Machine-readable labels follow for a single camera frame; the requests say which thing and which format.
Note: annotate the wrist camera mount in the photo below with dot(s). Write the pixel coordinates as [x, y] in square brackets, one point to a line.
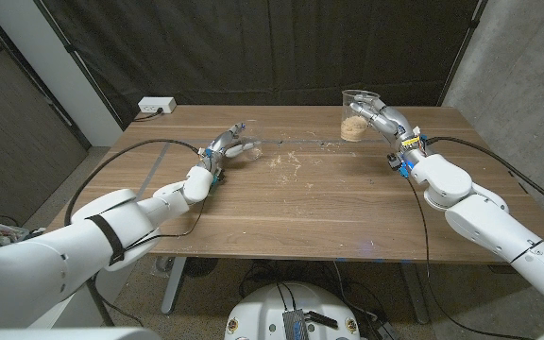
[217, 178]
[397, 163]

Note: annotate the floral cloth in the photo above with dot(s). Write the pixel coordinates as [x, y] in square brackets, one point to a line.
[3, 231]

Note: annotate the clear plastic cup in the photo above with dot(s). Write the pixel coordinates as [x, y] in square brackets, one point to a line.
[255, 132]
[354, 101]

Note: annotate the white power strip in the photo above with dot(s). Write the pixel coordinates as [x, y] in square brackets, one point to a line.
[156, 105]

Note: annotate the black backdrop curtain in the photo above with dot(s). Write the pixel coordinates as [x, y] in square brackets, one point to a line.
[206, 47]

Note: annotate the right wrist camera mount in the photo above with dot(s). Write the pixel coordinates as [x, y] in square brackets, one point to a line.
[397, 163]

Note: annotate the grey electronics box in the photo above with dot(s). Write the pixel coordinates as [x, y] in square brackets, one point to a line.
[295, 326]

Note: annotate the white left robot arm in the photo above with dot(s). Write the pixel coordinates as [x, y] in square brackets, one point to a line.
[64, 255]

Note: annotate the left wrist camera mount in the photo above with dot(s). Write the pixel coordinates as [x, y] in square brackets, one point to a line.
[217, 178]

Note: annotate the black bar on base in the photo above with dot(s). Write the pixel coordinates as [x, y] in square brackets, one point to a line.
[323, 320]

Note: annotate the black backdrop pole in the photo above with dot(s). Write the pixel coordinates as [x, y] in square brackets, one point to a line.
[68, 47]
[460, 56]

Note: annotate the dark door panel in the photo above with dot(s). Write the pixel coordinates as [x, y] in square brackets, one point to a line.
[17, 141]

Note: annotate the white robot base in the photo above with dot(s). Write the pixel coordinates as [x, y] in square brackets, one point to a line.
[262, 311]

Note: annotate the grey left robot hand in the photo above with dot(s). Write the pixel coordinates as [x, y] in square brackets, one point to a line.
[222, 144]

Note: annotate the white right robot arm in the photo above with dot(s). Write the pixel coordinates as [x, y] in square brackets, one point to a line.
[489, 226]

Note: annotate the brown sugar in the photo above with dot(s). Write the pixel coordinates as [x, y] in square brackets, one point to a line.
[353, 130]

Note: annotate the grey table leg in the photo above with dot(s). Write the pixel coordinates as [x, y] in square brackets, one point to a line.
[174, 288]
[413, 293]

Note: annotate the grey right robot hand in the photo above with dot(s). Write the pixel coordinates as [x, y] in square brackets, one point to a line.
[392, 123]

